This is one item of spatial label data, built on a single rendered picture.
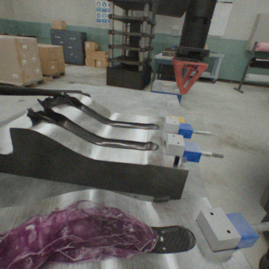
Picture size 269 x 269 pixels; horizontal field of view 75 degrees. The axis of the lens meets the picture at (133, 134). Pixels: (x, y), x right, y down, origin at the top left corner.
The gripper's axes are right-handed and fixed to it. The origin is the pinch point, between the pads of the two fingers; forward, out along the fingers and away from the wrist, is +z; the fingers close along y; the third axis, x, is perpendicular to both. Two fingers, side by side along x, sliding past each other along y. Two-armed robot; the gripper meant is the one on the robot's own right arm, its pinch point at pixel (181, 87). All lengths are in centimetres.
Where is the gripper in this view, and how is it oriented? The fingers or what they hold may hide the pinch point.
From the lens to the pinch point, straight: 48.0
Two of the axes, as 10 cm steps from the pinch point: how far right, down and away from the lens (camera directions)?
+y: -1.2, 4.7, -8.7
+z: -1.0, 8.7, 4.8
